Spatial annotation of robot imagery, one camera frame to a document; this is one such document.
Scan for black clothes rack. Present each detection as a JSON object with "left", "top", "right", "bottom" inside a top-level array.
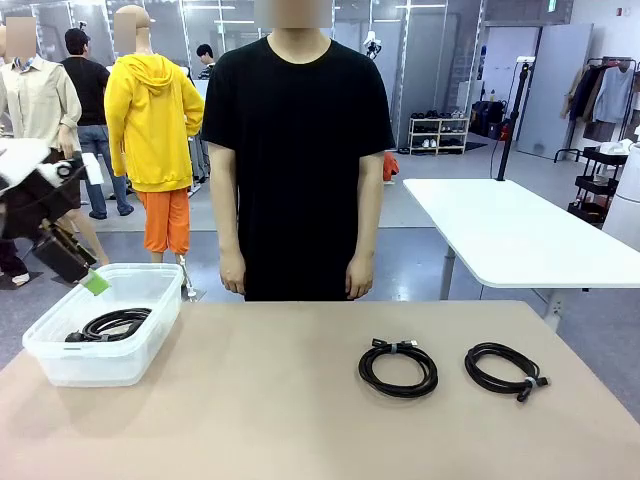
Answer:
[{"left": 553, "top": 55, "right": 640, "bottom": 164}]

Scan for white table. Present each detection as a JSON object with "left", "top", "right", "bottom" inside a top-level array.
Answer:
[{"left": 402, "top": 178, "right": 640, "bottom": 332}]

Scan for white shoe rack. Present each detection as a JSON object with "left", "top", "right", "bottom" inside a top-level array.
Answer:
[{"left": 408, "top": 110, "right": 472, "bottom": 157}]

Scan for black-haired background person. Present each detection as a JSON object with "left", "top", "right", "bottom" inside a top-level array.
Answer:
[{"left": 195, "top": 43, "right": 217, "bottom": 81}]

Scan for person's right hand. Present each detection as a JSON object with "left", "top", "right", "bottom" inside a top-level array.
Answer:
[{"left": 219, "top": 252, "right": 248, "bottom": 295}]

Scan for person in black T-shirt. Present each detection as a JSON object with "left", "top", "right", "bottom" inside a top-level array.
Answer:
[{"left": 200, "top": 0, "right": 397, "bottom": 303}]

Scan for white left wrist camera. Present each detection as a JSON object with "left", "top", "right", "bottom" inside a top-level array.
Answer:
[{"left": 81, "top": 152, "right": 105, "bottom": 186}]

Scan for person's left hand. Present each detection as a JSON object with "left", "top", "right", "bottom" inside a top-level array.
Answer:
[{"left": 345, "top": 254, "right": 376, "bottom": 300}]

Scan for beige hanging coat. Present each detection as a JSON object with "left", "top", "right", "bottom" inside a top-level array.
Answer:
[{"left": 560, "top": 67, "right": 586, "bottom": 121}]

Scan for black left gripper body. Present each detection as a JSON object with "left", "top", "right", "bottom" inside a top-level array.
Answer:
[{"left": 0, "top": 162, "right": 85, "bottom": 240}]

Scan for black bags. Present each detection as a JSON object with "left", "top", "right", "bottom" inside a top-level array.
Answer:
[{"left": 471, "top": 99, "right": 512, "bottom": 140}]

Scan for grey partition panel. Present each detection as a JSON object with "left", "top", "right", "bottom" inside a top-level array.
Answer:
[{"left": 516, "top": 23, "right": 594, "bottom": 156}]

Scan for white cylindrical appliance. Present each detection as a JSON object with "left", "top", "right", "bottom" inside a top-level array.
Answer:
[{"left": 601, "top": 142, "right": 640, "bottom": 251}]

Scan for mannequin in beige shirt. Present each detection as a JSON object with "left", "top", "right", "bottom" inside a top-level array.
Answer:
[{"left": 0, "top": 17, "right": 110, "bottom": 266}]

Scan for thin black cable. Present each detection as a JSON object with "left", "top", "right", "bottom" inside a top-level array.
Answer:
[
  {"left": 463, "top": 341, "right": 552, "bottom": 404},
  {"left": 357, "top": 338, "right": 440, "bottom": 400}
]

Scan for clear plastic storage container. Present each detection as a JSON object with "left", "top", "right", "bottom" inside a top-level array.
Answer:
[{"left": 21, "top": 262, "right": 184, "bottom": 389}]

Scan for person's left forearm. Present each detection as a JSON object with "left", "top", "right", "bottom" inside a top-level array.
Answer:
[{"left": 349, "top": 199, "right": 384, "bottom": 259}]

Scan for black power cable round plug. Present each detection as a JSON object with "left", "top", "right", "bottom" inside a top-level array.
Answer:
[{"left": 64, "top": 306, "right": 154, "bottom": 344}]

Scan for black camera pole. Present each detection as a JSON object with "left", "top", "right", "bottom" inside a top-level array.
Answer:
[{"left": 494, "top": 55, "right": 536, "bottom": 182}]

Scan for person's right forearm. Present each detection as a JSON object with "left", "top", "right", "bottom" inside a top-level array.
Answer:
[{"left": 212, "top": 199, "right": 246, "bottom": 257}]

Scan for black utility cart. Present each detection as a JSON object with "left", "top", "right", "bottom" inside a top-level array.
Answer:
[{"left": 567, "top": 144, "right": 630, "bottom": 226}]

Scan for dark hanging jacket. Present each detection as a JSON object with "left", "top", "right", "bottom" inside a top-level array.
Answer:
[{"left": 569, "top": 67, "right": 604, "bottom": 125}]

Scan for mannequin in yellow hoodie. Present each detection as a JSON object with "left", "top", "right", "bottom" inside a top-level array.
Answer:
[{"left": 103, "top": 4, "right": 206, "bottom": 301}]

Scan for orange cloth item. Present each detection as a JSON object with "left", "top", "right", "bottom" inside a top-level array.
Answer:
[{"left": 383, "top": 152, "right": 402, "bottom": 187}]

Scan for grey-blue hanging shirt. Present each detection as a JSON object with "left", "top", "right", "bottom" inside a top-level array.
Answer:
[{"left": 592, "top": 65, "right": 636, "bottom": 125}]

